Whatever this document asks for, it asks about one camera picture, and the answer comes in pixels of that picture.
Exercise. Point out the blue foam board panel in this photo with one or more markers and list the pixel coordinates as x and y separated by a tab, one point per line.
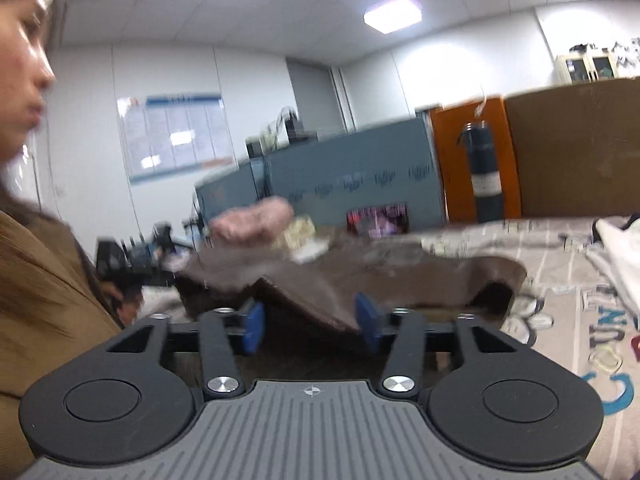
390	165

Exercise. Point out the brown leather jacket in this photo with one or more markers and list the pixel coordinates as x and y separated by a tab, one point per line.
322	292

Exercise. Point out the orange board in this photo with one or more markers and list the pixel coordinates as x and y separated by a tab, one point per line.
453	151

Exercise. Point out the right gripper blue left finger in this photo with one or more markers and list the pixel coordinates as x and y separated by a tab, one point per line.
252	326

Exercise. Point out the brown cardboard sheet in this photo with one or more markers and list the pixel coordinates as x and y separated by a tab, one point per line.
577	149

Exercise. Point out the wall notice board poster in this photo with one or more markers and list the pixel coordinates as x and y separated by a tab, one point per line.
164	135

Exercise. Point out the cream knitted garment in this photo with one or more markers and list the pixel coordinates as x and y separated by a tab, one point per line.
296	235

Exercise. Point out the person in brown top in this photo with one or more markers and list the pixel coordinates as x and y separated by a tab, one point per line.
53	307

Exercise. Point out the white wall cabinet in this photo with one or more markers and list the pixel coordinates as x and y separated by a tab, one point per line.
576	68

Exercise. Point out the white garment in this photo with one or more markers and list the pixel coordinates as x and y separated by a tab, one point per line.
614	252

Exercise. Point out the phone with lit screen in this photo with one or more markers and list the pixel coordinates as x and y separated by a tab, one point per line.
379	221

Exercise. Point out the pink fluffy garment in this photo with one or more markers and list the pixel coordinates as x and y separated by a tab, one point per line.
259	224

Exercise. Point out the dark blue rolled mat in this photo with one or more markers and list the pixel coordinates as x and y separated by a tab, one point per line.
485	176

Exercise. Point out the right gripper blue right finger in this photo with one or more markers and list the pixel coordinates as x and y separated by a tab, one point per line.
370	322

